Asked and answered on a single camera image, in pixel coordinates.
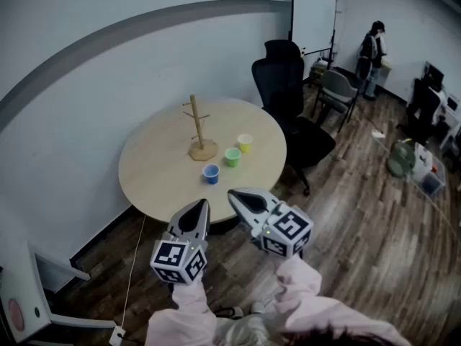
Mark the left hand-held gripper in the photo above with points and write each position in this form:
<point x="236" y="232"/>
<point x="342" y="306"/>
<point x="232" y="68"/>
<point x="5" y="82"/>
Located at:
<point x="169" y="258"/>

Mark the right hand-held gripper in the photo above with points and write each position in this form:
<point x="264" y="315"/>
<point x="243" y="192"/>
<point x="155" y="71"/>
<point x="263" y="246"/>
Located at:
<point x="288" y="229"/>

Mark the blue plastic cup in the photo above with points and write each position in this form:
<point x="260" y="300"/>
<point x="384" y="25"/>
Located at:
<point x="211" y="174"/>

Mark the green plastic cup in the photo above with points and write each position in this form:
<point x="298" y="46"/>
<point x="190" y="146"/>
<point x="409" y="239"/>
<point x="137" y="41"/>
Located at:
<point x="232" y="157"/>

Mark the yellow plastic cup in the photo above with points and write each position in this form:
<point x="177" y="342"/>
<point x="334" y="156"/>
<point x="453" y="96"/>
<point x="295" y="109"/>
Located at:
<point x="245" y="143"/>

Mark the wooden cup tree stand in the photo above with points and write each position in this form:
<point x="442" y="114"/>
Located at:
<point x="203" y="151"/>

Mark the person's right forearm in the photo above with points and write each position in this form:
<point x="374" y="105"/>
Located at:
<point x="299" y="287"/>

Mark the person's left forearm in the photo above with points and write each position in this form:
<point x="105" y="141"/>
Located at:
<point x="187" y="308"/>

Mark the black table base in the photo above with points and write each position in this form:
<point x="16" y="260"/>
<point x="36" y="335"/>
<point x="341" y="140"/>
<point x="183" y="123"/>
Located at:
<point x="223" y="227"/>

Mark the person's left shoe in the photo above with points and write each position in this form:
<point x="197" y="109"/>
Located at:
<point x="233" y="312"/>

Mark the person's shoe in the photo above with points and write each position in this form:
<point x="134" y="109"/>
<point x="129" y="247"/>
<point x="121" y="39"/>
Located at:
<point x="233" y="312"/>
<point x="258" y="308"/>

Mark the person's right shoe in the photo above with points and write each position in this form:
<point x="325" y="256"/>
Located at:
<point x="258" y="308"/>

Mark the person's torso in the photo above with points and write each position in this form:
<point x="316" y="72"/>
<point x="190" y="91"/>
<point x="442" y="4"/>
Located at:
<point x="248" y="330"/>

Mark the black mesh office chair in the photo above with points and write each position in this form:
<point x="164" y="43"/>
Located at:
<point x="281" y="85"/>

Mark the white power strip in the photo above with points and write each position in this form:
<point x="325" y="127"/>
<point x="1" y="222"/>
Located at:
<point x="378" y="134"/>

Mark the grey shell chair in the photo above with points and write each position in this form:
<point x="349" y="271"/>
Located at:
<point x="336" y="85"/>

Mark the yellowish box stack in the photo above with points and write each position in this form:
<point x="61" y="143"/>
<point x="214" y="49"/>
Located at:
<point x="320" y="70"/>

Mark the green floor fan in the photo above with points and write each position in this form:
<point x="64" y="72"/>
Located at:
<point x="400" y="159"/>

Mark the clear storage box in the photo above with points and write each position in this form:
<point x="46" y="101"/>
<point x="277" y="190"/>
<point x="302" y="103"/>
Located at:
<point x="430" y="173"/>

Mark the beige desk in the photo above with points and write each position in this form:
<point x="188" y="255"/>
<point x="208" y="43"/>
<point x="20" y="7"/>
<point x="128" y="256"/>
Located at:
<point x="387" y="70"/>

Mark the black desk chair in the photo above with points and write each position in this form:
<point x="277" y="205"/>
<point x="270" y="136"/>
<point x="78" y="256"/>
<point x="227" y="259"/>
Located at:
<point x="423" y="110"/>

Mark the whiteboard on black stand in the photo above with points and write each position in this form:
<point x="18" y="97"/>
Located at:
<point x="313" y="16"/>

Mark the white computer desk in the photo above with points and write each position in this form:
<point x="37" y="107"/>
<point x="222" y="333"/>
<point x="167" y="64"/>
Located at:
<point x="452" y="121"/>

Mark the white cabinet frame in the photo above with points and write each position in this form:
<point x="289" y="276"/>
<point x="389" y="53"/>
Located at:
<point x="32" y="287"/>

